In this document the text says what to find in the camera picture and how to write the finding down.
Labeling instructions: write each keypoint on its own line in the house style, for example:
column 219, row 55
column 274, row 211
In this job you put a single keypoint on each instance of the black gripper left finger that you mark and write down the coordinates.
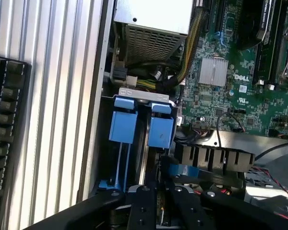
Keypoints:
column 141, row 210

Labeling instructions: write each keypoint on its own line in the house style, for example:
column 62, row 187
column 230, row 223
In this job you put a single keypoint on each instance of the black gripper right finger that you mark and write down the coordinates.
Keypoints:
column 189, row 210

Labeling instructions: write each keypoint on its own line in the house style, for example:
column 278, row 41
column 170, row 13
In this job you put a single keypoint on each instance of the black fan shroud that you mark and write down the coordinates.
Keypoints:
column 213, row 155

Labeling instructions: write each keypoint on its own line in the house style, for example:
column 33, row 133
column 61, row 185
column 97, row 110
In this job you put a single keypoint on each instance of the blue drive cage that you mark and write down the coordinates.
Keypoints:
column 144, row 94

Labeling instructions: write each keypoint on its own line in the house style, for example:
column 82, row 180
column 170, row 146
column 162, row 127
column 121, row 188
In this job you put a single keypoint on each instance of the green motherboard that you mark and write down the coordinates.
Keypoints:
column 254, row 110

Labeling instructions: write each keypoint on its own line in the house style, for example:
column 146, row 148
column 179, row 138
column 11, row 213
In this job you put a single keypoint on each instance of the open black PC case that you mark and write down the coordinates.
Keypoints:
column 96, row 95

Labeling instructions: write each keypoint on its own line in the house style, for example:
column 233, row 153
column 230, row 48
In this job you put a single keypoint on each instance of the silver chipset heatsink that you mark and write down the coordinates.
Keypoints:
column 213, row 72

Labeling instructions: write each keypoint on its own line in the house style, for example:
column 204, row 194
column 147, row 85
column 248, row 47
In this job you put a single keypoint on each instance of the black keyboard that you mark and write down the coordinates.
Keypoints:
column 7, row 119

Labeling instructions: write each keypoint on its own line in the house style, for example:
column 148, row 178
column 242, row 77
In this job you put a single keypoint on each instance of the silver power supply unit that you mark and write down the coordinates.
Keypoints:
column 153, row 28

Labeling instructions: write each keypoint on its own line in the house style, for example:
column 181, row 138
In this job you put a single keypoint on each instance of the black graphics card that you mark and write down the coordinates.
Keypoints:
column 254, row 24

